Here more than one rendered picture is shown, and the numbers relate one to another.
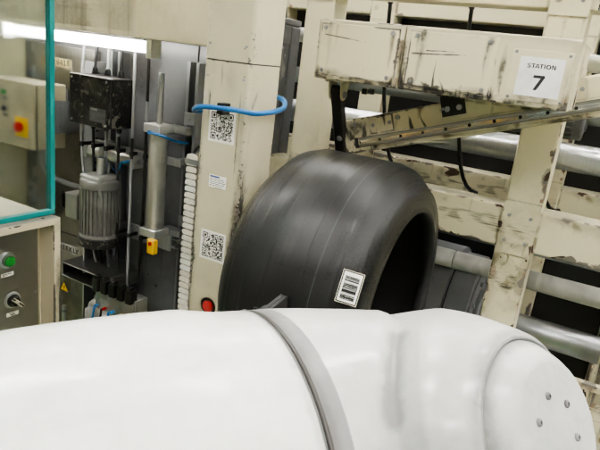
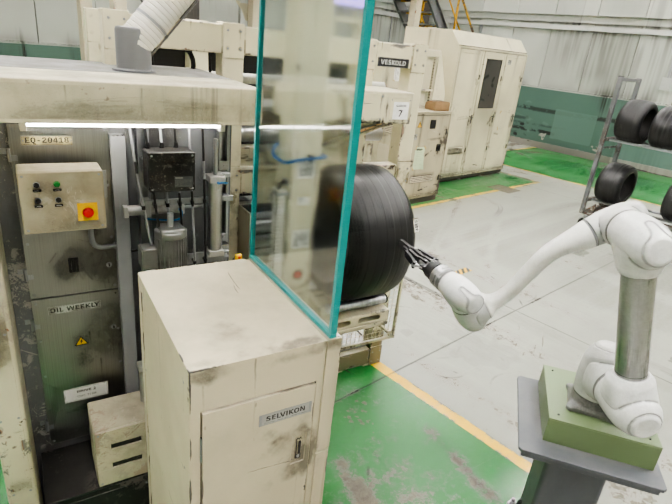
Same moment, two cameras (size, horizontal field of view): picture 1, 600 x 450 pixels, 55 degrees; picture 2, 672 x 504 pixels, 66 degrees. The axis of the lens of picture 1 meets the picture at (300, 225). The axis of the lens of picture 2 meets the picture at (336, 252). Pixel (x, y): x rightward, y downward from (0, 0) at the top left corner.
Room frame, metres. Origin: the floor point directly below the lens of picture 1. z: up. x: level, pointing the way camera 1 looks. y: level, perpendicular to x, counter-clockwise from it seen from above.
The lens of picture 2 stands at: (0.24, 1.83, 1.97)
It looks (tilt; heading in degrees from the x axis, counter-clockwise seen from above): 22 degrees down; 299
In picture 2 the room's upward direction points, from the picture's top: 6 degrees clockwise
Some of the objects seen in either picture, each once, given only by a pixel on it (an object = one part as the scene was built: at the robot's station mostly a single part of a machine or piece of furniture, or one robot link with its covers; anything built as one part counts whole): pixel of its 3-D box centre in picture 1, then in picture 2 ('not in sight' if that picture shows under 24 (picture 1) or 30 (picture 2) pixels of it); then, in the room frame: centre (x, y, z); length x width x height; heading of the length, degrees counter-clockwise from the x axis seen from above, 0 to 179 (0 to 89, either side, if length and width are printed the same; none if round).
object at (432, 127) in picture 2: not in sight; (409, 155); (2.95, -4.80, 0.62); 0.91 x 0.58 x 1.25; 73
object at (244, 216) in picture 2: not in sight; (262, 236); (1.71, -0.04, 1.05); 0.20 x 0.15 x 0.30; 62
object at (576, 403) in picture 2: not in sight; (592, 395); (0.14, -0.18, 0.78); 0.22 x 0.18 x 0.06; 98
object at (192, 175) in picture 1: (194, 245); not in sight; (1.38, 0.26, 1.19); 0.05 x 0.04 x 0.48; 152
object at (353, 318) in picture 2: not in sight; (351, 317); (1.14, 0.01, 0.84); 0.36 x 0.09 x 0.06; 62
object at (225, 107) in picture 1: (240, 104); not in sight; (1.37, 0.17, 1.56); 0.19 x 0.19 x 0.06; 62
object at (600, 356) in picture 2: not in sight; (603, 370); (0.13, -0.15, 0.92); 0.18 x 0.16 x 0.22; 121
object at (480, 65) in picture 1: (446, 63); (345, 103); (1.47, -0.31, 1.71); 0.61 x 0.25 x 0.15; 62
